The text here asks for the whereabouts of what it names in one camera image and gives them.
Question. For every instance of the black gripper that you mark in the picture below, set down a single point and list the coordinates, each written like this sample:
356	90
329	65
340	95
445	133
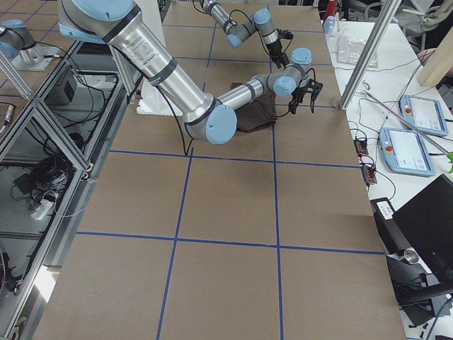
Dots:
298	94
274	48

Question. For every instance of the dark brown t-shirt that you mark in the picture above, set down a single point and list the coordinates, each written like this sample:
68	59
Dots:
258	114

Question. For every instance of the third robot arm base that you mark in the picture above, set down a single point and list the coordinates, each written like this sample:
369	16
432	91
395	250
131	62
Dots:
20	47

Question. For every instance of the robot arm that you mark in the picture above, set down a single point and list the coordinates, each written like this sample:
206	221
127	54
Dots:
239	27
120	25

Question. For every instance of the clear plastic bag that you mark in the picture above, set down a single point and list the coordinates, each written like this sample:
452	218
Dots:
349	49

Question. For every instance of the red cylinder can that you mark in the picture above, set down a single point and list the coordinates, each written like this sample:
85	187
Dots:
331	8

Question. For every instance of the black power strip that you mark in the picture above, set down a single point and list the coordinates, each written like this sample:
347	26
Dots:
367	164

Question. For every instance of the near blue teach pendant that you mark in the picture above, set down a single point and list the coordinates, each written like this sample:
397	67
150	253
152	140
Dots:
405	152

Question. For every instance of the blue teach pendant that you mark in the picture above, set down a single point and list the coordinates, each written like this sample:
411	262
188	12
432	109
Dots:
405	152
424	113

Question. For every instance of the far blue teach pendant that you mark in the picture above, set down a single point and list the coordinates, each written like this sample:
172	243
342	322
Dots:
424	113

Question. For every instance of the wooden beam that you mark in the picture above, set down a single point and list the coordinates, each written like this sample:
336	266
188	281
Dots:
440	61

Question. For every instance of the black laptop monitor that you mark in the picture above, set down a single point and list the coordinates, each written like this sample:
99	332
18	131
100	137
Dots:
426	222

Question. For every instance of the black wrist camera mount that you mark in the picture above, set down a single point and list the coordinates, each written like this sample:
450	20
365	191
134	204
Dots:
285	34
313	88

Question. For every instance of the aluminium camera post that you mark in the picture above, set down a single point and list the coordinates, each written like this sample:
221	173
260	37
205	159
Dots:
387	13

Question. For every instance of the aluminium frame rail structure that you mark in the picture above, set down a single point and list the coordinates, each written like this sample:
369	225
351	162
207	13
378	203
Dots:
66	111

